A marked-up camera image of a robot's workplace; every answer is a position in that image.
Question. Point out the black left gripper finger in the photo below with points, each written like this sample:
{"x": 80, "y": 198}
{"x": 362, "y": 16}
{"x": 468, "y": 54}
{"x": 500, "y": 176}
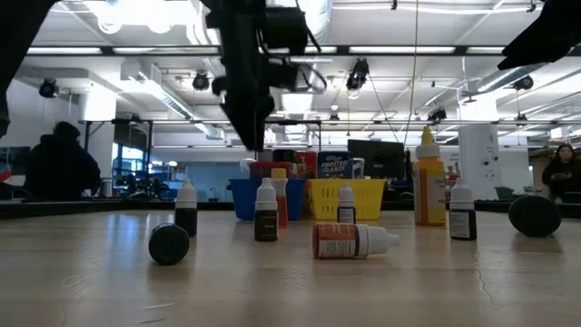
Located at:
{"x": 249, "y": 127}

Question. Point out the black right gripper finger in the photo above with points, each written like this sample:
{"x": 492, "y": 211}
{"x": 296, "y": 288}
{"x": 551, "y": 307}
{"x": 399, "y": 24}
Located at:
{"x": 549, "y": 36}

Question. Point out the red patterned tin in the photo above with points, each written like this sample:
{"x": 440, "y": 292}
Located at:
{"x": 261, "y": 170}

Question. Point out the red dropper bottle orange cap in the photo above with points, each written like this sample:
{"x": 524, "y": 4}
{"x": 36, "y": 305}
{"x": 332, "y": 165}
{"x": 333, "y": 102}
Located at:
{"x": 282, "y": 209}

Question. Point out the blue Frosted Flakes cereal box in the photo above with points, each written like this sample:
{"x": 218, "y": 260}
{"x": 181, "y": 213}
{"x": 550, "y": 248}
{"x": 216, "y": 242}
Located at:
{"x": 333, "y": 165}

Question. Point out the small dark dropper bottle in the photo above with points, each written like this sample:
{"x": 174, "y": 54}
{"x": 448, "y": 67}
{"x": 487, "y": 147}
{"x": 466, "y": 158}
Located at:
{"x": 266, "y": 222}
{"x": 463, "y": 224}
{"x": 186, "y": 222}
{"x": 346, "y": 213}

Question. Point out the orange-labelled dropper bottle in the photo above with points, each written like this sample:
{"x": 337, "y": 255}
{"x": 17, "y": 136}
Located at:
{"x": 336, "y": 240}

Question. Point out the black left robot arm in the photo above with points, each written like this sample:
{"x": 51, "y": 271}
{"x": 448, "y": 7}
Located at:
{"x": 18, "y": 36}

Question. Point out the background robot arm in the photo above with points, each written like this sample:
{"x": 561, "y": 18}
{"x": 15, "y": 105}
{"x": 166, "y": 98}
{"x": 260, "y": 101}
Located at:
{"x": 140, "y": 188}

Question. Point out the black ceiling spotlight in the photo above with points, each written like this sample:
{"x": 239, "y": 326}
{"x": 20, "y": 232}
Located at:
{"x": 436, "y": 114}
{"x": 524, "y": 82}
{"x": 201, "y": 82}
{"x": 48, "y": 88}
{"x": 357, "y": 75}

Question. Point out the blue plastic basket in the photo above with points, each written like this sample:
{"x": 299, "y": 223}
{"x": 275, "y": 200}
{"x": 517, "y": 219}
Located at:
{"x": 243, "y": 200}

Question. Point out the yellow plastic basket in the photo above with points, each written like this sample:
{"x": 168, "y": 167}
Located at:
{"x": 367, "y": 200}

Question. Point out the person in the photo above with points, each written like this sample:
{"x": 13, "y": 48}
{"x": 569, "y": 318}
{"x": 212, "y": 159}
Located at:
{"x": 560, "y": 177}
{"x": 59, "y": 168}

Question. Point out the black ball left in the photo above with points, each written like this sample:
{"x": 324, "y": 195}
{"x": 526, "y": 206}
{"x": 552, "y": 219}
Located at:
{"x": 169, "y": 245}

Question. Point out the black ball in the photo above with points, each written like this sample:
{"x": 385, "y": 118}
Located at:
{"x": 534, "y": 215}
{"x": 169, "y": 245}

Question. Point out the black ball right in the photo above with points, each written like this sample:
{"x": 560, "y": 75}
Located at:
{"x": 534, "y": 215}

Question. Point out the yellow squeeze bottle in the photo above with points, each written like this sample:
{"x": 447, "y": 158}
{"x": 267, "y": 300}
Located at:
{"x": 429, "y": 191}

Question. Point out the dark wall monitor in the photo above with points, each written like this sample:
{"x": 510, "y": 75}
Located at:
{"x": 11, "y": 159}

